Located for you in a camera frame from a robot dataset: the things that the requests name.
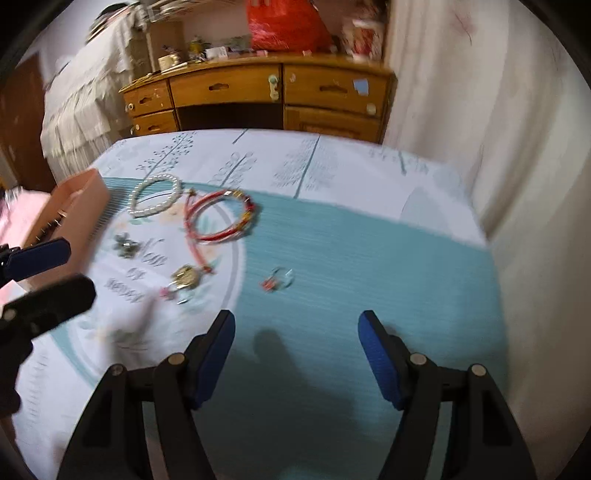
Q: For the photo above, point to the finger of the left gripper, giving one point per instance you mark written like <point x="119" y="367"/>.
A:
<point x="18" y="264"/>
<point x="39" y="312"/>

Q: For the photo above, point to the tree print tablecloth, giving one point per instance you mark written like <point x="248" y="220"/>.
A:
<point x="370" y="180"/>

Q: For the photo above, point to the teal placemat with print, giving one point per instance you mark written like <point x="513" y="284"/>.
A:
<point x="296" y="398"/>

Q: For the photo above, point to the wooden desk with drawers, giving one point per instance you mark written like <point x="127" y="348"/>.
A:
<point x="317" y="93"/>

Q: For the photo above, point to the pink rectangular jewelry tray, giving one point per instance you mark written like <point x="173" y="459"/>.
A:
<point x="72" y="212"/>

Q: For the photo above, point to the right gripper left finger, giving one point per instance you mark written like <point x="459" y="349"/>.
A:
<point x="109" y="439"/>

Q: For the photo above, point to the white curtain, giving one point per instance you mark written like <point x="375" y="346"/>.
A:
<point x="487" y="87"/>

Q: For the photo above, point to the lace covered furniture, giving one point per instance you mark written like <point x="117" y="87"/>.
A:
<point x="84" y="109"/>

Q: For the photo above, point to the red white paper cup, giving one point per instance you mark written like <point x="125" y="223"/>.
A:
<point x="368" y="39"/>

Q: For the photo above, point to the pink blanket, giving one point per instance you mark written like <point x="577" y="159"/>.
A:
<point x="19" y="210"/>

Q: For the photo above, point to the cream mug on desk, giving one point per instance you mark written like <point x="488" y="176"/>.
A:
<point x="169" y="61"/>

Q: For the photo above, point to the small silver flower brooch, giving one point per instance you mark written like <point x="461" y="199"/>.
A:
<point x="125" y="246"/>

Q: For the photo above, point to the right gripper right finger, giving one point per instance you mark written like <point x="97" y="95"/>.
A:
<point x="484" y="440"/>

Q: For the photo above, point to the red plastic bag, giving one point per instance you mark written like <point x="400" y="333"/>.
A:
<point x="287" y="26"/>

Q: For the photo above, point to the brown wooden door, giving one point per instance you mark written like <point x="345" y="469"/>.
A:
<point x="22" y="113"/>

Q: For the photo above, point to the small gold pendant charm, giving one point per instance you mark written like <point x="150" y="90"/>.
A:
<point x="182" y="284"/>

